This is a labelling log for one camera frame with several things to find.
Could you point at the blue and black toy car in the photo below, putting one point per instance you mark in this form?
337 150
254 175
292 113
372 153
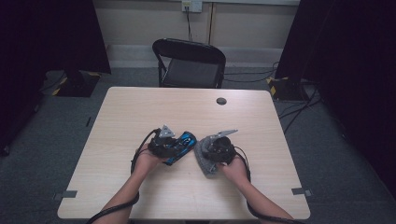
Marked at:
188 140

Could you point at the black curtain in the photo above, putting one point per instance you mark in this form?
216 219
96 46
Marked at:
46 37
358 62

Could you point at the grey tape piece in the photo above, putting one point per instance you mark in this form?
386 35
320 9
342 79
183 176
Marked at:
301 191
66 194

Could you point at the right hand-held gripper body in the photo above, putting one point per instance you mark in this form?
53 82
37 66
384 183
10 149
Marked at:
221 149

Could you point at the grey terry cloth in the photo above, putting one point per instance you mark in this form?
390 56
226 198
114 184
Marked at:
202 157

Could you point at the person's left hand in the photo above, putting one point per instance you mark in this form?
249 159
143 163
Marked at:
144 161

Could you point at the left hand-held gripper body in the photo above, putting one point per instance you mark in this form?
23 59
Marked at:
162 144

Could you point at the small black floor strip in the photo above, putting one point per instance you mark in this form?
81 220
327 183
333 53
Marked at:
88 121

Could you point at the person's right hand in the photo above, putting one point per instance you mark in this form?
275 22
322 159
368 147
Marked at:
235 171

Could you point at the black folding chair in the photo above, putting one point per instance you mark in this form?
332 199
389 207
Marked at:
190 71

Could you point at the white wall socket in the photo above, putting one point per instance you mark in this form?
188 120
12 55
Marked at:
192 5

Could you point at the black stand base yellow tape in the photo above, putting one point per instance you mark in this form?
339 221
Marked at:
77 85
285 88

